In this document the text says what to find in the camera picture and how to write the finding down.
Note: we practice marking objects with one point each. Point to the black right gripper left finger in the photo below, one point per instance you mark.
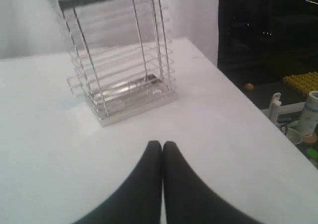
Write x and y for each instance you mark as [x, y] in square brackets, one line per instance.
[138, 199]

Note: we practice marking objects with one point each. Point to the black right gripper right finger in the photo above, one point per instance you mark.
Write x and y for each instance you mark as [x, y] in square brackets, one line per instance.
[188, 200]

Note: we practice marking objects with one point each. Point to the small beige cup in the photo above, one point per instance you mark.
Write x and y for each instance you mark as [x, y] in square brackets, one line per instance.
[294, 136]

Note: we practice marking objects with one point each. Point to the small yellow ball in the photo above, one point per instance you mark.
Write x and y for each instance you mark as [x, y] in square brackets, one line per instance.
[249, 86]

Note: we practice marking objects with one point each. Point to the green round cap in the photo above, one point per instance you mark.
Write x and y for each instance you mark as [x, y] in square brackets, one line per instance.
[312, 154]

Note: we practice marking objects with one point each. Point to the white paper roll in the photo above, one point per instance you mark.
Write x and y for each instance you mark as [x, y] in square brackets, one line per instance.
[309, 116]

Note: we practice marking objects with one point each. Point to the chrome wire utensil holder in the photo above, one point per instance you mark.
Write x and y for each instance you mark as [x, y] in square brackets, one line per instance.
[121, 51]

